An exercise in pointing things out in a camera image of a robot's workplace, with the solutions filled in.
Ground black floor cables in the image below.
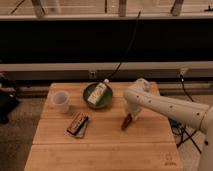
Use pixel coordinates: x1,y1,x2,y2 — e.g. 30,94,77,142
169,74,203,155

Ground white wall outlet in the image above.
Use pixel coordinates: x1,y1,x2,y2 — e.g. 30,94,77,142
89,71,96,79

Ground brown snack packet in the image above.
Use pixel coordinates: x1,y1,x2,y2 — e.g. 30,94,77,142
67,113,89,138

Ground white bottle in bowl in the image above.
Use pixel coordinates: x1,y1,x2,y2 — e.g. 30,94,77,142
88,82,107,105

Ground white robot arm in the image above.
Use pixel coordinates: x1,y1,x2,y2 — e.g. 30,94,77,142
123,78,213,171

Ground black hanging cable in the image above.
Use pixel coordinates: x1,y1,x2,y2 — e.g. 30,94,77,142
105,10,142,81

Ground green bowl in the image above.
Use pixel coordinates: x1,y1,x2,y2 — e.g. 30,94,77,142
82,83,113,109

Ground dark object at left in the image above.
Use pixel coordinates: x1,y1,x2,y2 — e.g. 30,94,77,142
0,72,19,124

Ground translucent plastic cup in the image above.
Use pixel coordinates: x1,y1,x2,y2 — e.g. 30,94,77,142
51,91,70,113

